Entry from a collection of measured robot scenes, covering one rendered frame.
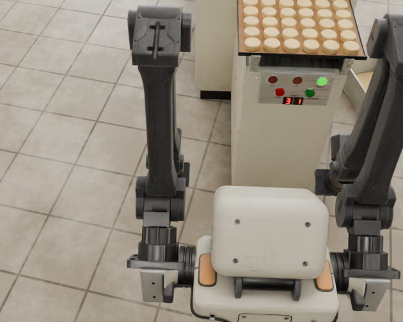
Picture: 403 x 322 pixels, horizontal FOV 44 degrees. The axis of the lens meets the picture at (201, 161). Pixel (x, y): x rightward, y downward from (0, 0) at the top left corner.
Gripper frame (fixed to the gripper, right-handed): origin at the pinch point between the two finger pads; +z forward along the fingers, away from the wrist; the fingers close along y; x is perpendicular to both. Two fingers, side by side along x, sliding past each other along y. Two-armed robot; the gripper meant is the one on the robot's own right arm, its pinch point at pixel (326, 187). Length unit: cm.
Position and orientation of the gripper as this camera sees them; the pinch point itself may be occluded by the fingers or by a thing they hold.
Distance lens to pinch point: 143.9
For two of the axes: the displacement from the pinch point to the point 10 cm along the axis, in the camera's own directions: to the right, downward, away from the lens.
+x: -0.4, 9.7, -2.3
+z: 0.1, 2.3, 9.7
